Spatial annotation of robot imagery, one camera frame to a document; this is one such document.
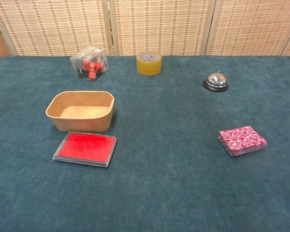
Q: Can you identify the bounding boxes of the clear box of red pieces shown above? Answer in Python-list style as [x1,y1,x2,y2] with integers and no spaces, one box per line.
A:
[70,46,109,82]

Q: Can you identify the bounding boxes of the red ink pad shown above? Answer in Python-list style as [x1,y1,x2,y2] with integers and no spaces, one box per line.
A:
[52,131,118,168]

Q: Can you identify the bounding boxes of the brown kraft paper box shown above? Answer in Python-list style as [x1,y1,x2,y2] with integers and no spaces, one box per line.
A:
[45,90,115,133]

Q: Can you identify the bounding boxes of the silver desk bell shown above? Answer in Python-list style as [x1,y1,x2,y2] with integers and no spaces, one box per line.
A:
[203,71,229,93]

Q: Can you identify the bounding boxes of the blue felt table cover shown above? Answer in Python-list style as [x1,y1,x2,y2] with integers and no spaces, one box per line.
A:
[0,55,290,232]

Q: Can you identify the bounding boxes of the yellow packing tape roll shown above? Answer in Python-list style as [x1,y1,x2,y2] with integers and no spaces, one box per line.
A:
[136,52,163,76]

